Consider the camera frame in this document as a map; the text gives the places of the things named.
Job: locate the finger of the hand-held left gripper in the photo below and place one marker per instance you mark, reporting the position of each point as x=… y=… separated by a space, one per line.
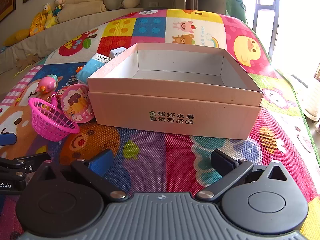
x=7 y=139
x=30 y=161

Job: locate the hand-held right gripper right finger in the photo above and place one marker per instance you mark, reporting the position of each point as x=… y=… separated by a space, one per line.
x=223 y=160

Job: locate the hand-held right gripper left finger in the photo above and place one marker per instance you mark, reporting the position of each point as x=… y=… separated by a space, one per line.
x=102 y=159

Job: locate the pink plastic basket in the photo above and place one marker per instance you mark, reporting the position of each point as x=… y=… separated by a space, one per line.
x=50 y=122

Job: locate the round pink cartoon toy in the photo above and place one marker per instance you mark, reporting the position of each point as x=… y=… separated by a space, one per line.
x=76 y=103

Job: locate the pink cardboard box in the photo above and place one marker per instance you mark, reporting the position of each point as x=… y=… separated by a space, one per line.
x=175 y=100

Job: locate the blue tissue packet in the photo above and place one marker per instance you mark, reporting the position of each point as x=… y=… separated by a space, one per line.
x=91 y=67

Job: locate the colourful cartoon play mat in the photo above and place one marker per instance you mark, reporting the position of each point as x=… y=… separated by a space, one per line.
x=160 y=152

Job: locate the pink bird toy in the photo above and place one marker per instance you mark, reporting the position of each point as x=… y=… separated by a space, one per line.
x=47 y=83

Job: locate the brown teddy plush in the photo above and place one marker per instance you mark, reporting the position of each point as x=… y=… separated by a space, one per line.
x=26 y=61

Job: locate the white plug adapter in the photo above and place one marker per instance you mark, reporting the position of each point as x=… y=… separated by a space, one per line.
x=116 y=53

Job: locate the yellow orange plush toy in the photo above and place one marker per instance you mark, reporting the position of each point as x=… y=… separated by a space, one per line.
x=38 y=22

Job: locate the small yellow plush toy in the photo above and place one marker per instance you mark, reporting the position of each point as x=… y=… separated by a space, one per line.
x=51 y=21

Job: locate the beige covered sofa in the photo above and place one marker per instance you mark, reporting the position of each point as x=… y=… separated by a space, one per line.
x=75 y=27

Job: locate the cartoon doll plush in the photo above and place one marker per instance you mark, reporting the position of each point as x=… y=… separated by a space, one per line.
x=59 y=3

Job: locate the beige folded blanket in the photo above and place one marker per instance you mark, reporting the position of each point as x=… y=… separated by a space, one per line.
x=82 y=3

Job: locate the green dinosaur cloth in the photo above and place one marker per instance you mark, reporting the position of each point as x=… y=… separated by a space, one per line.
x=235 y=2

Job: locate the dark window frame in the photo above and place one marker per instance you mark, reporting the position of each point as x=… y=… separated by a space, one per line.
x=275 y=17

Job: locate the white wall socket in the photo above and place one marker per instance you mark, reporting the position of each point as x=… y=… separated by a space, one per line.
x=154 y=4

